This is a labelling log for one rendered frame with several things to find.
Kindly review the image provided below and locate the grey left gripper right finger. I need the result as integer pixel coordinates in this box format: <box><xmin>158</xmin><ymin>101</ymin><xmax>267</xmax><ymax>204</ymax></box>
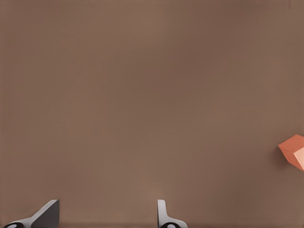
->
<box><xmin>157</xmin><ymin>199</ymin><xmax>188</xmax><ymax>228</ymax></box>

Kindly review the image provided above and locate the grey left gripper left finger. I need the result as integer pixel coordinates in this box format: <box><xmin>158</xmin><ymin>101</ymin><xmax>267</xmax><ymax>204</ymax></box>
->
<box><xmin>1</xmin><ymin>199</ymin><xmax>60</xmax><ymax>228</ymax></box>

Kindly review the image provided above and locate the red wooden cube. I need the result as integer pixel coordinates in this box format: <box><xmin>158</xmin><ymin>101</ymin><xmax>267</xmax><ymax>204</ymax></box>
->
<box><xmin>278</xmin><ymin>134</ymin><xmax>304</xmax><ymax>171</ymax></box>

